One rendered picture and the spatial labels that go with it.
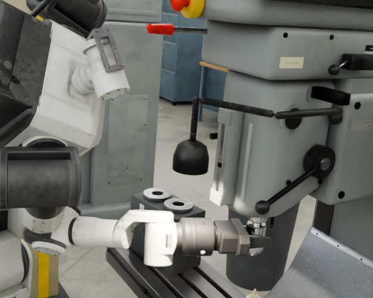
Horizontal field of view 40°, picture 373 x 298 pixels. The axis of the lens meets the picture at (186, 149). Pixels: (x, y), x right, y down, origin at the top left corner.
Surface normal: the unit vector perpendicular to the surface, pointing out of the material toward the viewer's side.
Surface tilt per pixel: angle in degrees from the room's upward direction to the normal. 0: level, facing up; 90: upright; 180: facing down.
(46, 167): 30
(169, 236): 71
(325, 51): 90
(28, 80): 58
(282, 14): 99
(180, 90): 90
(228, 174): 90
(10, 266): 81
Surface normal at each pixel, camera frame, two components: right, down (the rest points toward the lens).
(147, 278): 0.08, -0.95
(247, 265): -0.44, 0.29
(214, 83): -0.85, 0.08
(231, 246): 0.18, 0.29
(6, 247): 0.76, 0.33
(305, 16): 0.51, 0.43
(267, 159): -0.14, 0.27
